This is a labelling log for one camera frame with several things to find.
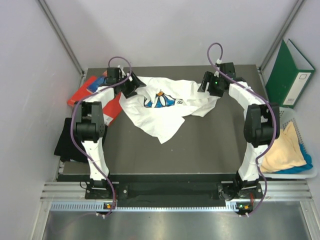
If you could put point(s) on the green lever arch binder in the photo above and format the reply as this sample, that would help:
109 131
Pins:
290 75

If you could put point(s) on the white plastic basket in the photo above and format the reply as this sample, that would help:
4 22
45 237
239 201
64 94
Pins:
287 115

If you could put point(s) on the peach orange t-shirt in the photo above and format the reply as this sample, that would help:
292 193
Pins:
285 152

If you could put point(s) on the grey slotted cable duct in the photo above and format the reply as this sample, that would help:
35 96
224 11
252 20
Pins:
105 207

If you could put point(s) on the small blue orange book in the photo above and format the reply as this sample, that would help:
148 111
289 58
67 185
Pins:
95 81

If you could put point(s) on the folded black t-shirt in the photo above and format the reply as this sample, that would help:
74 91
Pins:
68 145

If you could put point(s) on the teal blue t-shirt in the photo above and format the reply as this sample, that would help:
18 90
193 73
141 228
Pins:
299 170

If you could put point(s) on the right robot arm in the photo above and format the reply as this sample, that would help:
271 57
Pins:
261 120

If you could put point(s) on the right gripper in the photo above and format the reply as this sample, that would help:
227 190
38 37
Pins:
209 77

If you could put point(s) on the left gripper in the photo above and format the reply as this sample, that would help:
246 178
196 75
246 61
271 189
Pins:
135 83

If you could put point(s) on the white flower print t-shirt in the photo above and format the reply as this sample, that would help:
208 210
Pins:
159 108

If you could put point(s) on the large red book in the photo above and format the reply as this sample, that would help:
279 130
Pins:
110 111

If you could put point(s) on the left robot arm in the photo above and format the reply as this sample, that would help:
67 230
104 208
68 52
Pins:
91 107

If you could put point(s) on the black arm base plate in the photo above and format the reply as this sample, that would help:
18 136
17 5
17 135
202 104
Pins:
145 191

